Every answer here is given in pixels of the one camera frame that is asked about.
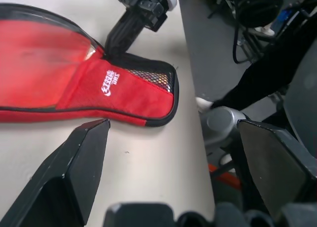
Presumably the silver robot body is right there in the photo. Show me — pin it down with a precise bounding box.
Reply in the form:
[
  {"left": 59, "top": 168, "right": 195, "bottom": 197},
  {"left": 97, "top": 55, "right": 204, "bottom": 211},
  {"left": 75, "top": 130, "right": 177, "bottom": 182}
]
[{"left": 200, "top": 106, "right": 248, "bottom": 163}]

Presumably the person's white shoe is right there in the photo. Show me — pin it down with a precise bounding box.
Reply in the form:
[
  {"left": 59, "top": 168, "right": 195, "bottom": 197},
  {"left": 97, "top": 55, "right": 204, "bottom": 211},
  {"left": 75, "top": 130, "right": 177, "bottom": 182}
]
[{"left": 196, "top": 96, "right": 215, "bottom": 112}]

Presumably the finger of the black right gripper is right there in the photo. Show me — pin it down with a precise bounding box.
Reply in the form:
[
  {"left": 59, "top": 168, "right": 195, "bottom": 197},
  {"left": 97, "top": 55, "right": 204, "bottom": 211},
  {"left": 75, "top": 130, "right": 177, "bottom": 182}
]
[
  {"left": 105, "top": 10, "right": 136, "bottom": 54},
  {"left": 116, "top": 16, "right": 147, "bottom": 55}
]

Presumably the orange floor object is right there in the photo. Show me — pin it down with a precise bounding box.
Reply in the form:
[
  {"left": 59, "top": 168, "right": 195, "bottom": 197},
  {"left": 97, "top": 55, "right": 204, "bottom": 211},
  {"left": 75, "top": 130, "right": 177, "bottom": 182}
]
[{"left": 207, "top": 162, "right": 243, "bottom": 188}]

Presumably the red black paddle case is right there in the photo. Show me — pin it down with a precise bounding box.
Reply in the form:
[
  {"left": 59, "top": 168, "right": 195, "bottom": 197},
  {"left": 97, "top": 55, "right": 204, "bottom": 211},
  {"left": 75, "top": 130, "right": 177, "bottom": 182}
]
[{"left": 0, "top": 3, "right": 180, "bottom": 128}]

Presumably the dark grey chair back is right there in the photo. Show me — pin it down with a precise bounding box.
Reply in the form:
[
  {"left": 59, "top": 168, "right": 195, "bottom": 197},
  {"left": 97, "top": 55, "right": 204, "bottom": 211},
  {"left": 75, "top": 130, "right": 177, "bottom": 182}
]
[{"left": 283, "top": 45, "right": 317, "bottom": 160}]

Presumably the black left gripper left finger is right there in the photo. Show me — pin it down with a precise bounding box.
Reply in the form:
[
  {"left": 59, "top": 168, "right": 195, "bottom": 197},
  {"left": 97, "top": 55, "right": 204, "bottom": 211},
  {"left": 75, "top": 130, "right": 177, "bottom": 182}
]
[{"left": 0, "top": 119, "right": 111, "bottom": 227}]

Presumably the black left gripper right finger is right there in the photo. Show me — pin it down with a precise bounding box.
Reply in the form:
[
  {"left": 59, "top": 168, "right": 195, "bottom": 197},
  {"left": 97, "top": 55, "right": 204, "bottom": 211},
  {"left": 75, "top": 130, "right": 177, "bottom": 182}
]
[{"left": 237, "top": 119, "right": 317, "bottom": 223}]

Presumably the person's black trouser leg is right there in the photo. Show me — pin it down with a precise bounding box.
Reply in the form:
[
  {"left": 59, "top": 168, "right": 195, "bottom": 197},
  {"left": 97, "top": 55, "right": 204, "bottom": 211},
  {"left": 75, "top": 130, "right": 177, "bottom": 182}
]
[{"left": 212, "top": 43, "right": 309, "bottom": 111}]

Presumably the black office chair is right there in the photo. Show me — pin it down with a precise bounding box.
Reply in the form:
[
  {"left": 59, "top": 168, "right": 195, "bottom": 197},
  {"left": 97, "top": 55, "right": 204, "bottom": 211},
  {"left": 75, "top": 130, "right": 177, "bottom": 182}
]
[{"left": 236, "top": 0, "right": 284, "bottom": 30}]

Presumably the red table tennis paddle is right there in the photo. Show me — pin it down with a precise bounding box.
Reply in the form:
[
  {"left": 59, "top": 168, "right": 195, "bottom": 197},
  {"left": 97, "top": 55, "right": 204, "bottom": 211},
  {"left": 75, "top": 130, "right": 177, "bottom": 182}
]
[{"left": 0, "top": 18, "right": 97, "bottom": 109}]

